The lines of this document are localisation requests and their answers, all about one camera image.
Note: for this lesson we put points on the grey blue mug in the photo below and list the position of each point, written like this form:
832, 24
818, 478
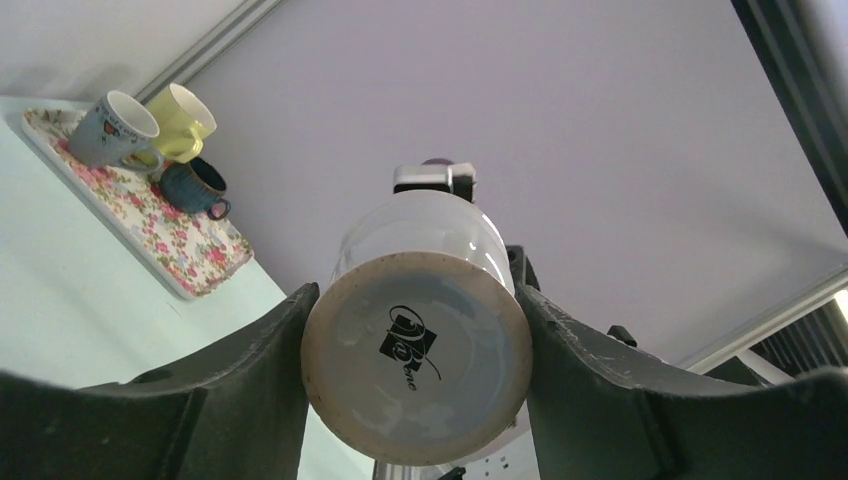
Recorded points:
117, 131

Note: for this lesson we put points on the yellow mug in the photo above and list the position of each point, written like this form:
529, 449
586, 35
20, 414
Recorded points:
185, 122

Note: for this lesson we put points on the white translucent mug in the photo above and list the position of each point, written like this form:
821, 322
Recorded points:
418, 352

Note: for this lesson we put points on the floral pattern tray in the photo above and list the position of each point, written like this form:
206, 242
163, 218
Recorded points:
192, 253

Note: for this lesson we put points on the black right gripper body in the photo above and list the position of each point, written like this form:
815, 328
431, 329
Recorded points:
521, 268

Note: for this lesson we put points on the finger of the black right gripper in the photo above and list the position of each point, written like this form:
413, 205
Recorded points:
621, 334

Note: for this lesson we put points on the dark blue mug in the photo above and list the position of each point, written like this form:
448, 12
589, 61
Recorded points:
195, 187

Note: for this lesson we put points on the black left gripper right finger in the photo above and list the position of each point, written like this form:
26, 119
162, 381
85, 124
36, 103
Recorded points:
600, 409

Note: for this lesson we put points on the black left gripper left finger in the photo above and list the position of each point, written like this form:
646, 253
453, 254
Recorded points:
235, 409

